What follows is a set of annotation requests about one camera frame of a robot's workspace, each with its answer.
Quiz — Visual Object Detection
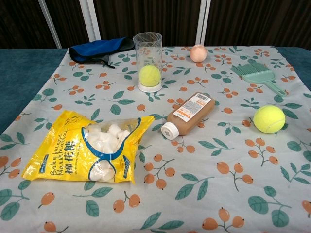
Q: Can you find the brown sauce bottle white cap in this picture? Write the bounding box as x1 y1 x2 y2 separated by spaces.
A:
161 91 216 140

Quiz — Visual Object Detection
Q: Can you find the yellow tennis ball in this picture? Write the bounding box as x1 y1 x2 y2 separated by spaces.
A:
138 65 161 87
253 105 286 134

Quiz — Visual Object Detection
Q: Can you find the blue and black cloth pouch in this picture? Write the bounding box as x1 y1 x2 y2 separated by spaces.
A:
68 36 135 69

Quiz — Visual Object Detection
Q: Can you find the white vertical frame post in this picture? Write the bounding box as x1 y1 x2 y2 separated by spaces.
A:
80 0 102 41
196 0 211 47
37 0 63 49

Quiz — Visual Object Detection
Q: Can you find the clear plastic cup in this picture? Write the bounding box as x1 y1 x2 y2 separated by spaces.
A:
133 32 163 93

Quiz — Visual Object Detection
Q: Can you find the green plastic brush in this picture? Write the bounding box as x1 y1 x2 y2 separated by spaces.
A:
230 59 288 98

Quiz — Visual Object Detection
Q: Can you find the yellow marshmallow bag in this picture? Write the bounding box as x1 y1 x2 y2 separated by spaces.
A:
21 109 156 185

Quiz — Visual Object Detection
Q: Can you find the pink peach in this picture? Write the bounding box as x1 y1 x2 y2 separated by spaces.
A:
190 44 207 63

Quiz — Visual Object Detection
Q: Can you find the floral patterned tablecloth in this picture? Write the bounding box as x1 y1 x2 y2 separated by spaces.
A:
0 45 311 233

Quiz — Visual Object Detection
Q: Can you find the teal table cover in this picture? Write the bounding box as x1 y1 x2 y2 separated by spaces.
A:
0 47 69 135

